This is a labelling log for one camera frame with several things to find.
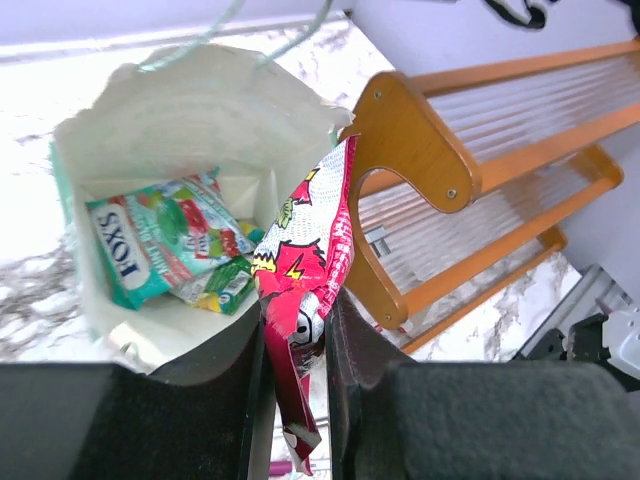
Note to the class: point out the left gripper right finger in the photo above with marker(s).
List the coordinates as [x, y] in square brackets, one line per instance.
[392, 417]

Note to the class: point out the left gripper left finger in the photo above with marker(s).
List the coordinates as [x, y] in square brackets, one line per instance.
[199, 416]

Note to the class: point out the pink red snack packet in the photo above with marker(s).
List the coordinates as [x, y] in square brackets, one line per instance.
[299, 268]

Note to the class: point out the mint green Fox's candy packet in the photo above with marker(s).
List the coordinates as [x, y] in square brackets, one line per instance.
[155, 239]

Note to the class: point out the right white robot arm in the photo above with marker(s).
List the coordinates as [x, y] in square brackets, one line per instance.
[590, 325]

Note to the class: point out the purple capped pen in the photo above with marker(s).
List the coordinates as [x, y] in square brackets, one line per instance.
[280, 468]

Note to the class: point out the small green yellow candy packet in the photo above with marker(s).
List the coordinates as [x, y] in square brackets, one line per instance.
[225, 288]

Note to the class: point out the wooden rack with clear rods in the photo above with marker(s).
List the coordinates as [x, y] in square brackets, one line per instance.
[462, 178]

